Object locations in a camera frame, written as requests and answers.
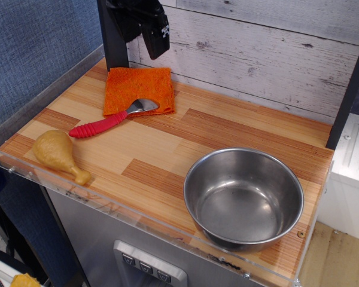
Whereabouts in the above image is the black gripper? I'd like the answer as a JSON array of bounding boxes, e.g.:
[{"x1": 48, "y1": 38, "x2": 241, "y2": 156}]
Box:
[{"x1": 105, "y1": 0, "x2": 170, "y2": 60}]

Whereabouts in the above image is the red handled metal spoon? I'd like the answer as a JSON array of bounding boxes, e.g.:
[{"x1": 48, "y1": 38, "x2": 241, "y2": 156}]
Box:
[{"x1": 68, "y1": 99, "x2": 159, "y2": 139}]

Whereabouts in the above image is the toy chicken drumstick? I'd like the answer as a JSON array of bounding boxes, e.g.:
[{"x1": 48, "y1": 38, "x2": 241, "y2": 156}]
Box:
[{"x1": 32, "y1": 130, "x2": 92, "y2": 185}]

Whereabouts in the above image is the orange folded cloth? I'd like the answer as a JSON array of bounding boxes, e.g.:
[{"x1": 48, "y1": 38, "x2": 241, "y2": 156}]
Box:
[{"x1": 103, "y1": 68, "x2": 175, "y2": 117}]

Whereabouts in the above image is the clear acrylic edge guard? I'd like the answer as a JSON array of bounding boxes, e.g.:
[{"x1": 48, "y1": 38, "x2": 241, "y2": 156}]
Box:
[{"x1": 0, "y1": 48, "x2": 333, "y2": 286}]

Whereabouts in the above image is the stainless steel bowl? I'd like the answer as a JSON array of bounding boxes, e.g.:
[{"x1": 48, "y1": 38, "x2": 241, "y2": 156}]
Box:
[{"x1": 183, "y1": 148, "x2": 304, "y2": 253}]

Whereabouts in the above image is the silver button control panel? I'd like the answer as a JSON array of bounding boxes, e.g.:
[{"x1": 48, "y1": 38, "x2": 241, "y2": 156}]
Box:
[{"x1": 113, "y1": 239, "x2": 188, "y2": 286}]

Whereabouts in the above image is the white side cabinet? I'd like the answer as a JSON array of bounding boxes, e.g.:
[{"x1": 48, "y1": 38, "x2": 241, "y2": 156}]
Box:
[{"x1": 317, "y1": 114, "x2": 359, "y2": 239}]

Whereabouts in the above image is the yellow object bottom left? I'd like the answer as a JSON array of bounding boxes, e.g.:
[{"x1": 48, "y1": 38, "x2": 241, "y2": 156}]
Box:
[{"x1": 10, "y1": 273, "x2": 41, "y2": 287}]

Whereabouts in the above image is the left black vertical post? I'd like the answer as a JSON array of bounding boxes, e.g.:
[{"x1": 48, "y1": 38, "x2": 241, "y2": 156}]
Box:
[{"x1": 97, "y1": 0, "x2": 129, "y2": 71}]

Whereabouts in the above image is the black vertical post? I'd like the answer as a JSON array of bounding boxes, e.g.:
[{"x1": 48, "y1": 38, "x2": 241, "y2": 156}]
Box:
[
  {"x1": 97, "y1": 0, "x2": 129, "y2": 71},
  {"x1": 325, "y1": 56, "x2": 359, "y2": 150}
]

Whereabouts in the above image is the right black vertical post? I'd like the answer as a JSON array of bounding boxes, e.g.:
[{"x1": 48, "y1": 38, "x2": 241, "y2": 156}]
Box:
[{"x1": 325, "y1": 56, "x2": 359, "y2": 150}]

